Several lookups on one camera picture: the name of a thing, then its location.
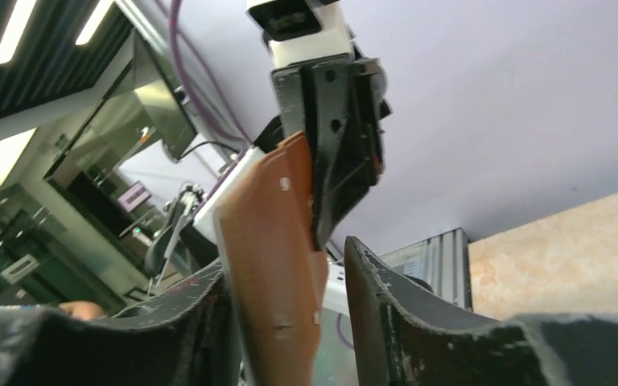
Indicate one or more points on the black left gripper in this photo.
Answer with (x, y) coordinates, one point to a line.
(343, 105)

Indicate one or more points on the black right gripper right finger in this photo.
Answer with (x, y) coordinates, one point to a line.
(405, 335)

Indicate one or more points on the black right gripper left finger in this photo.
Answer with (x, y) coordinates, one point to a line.
(183, 336)

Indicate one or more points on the brown leather card holder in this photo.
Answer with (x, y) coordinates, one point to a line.
(275, 274)

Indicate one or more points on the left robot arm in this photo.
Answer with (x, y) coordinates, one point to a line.
(234, 181)

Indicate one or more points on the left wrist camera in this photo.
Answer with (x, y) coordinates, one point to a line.
(298, 30)

